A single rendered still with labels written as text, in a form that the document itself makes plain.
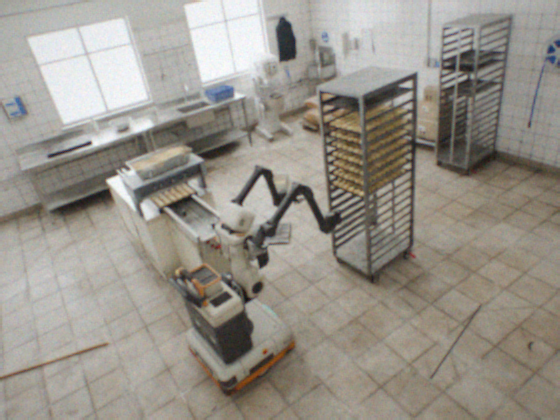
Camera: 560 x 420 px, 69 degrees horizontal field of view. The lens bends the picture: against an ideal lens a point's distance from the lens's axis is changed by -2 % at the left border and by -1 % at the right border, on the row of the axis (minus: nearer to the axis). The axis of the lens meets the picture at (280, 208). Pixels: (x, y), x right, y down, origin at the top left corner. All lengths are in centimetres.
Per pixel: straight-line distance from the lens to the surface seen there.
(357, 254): 414
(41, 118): 692
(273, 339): 329
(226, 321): 293
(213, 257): 361
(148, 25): 707
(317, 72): 802
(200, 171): 410
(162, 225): 409
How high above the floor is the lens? 273
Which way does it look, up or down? 31 degrees down
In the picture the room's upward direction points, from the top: 10 degrees counter-clockwise
